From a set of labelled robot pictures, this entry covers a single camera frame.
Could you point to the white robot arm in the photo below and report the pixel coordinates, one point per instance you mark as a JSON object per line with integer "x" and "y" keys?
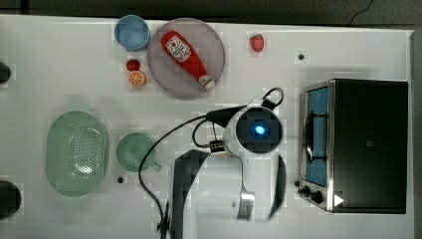
{"x": 243, "y": 179}

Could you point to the green mug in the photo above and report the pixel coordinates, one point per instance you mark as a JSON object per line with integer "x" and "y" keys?
{"x": 131, "y": 149}

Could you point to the red plush ketchup bottle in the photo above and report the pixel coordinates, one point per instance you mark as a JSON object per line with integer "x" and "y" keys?
{"x": 178, "y": 48}

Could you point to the orange slice toy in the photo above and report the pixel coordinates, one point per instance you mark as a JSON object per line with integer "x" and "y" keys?
{"x": 137, "y": 78}

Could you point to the red toy strawberry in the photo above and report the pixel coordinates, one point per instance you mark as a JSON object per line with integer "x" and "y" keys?
{"x": 257, "y": 43}

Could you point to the small red toy fruit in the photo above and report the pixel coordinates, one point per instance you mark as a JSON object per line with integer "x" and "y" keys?
{"x": 133, "y": 65}

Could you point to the blue cup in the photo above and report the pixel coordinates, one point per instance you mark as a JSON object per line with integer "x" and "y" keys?
{"x": 132, "y": 33}

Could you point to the green perforated colander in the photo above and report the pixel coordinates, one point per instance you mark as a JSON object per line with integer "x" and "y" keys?
{"x": 77, "y": 153}

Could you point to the black toaster oven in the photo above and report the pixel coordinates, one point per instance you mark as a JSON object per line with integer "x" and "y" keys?
{"x": 354, "y": 146}

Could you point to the black cylinder post upper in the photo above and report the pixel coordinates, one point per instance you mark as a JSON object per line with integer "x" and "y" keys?
{"x": 5, "y": 73}

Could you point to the black cylinder post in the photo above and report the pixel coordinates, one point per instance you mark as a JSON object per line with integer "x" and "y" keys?
{"x": 5, "y": 73}
{"x": 10, "y": 199}

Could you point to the black cylinder post lower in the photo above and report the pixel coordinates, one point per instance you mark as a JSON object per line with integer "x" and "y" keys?
{"x": 10, "y": 199}

